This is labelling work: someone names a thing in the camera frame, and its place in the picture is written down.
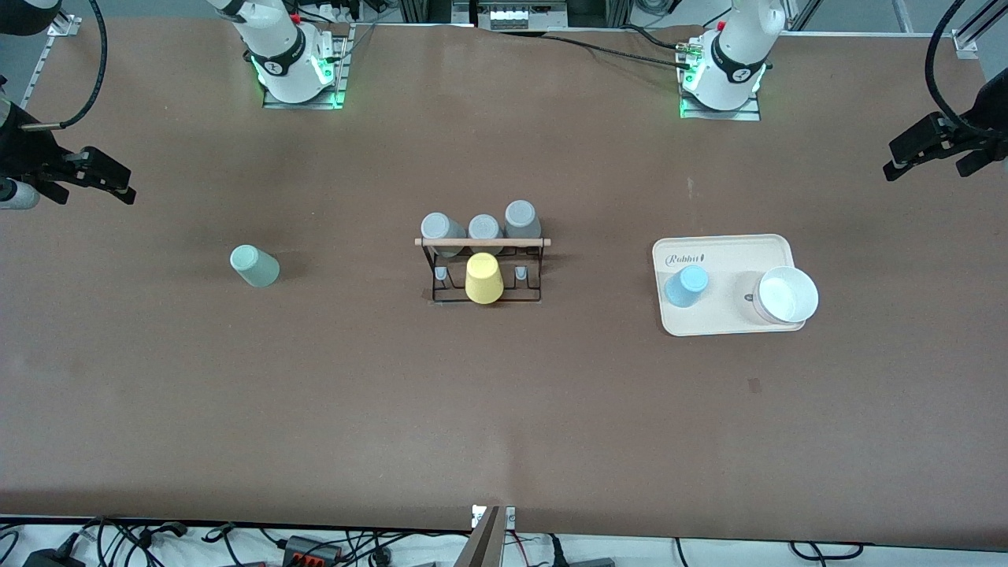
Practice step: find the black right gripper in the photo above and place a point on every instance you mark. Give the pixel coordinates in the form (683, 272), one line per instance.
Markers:
(22, 151)

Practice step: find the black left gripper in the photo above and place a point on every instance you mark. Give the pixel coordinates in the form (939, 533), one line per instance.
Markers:
(986, 120)

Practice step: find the pale green cup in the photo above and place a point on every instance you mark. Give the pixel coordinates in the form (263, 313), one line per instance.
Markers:
(253, 266)

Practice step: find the light blue cup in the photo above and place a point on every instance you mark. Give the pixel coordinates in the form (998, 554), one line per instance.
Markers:
(687, 286)

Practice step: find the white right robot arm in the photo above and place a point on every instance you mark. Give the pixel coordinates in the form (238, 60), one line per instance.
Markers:
(276, 39)

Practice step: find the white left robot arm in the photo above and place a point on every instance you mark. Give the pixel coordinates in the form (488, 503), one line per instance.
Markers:
(740, 47)

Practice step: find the white bowl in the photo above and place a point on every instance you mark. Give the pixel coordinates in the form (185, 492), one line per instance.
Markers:
(786, 295)

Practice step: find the cream plastic tray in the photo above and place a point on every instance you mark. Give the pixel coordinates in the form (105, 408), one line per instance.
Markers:
(724, 268)

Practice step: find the grey cup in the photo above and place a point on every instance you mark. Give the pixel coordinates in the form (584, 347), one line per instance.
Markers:
(521, 219)
(484, 227)
(441, 227)

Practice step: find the black power adapter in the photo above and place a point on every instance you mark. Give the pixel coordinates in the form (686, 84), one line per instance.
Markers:
(51, 559)

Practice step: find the yellow cup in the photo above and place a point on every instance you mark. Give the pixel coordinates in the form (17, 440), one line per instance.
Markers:
(483, 279)

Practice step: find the white power strip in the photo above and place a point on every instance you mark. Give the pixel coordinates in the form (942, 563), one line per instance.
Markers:
(526, 16)

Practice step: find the black orange terminal block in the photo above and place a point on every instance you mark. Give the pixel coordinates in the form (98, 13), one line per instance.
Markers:
(311, 551)

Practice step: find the silver corner bracket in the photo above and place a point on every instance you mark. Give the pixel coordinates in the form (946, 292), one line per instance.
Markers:
(64, 25)
(965, 43)

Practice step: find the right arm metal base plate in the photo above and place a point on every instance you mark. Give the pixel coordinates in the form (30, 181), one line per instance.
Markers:
(340, 71)

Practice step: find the grey metal post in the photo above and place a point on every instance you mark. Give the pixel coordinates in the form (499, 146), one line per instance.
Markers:
(480, 543)

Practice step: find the white post bracket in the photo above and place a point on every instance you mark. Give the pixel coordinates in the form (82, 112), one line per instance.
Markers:
(509, 516)

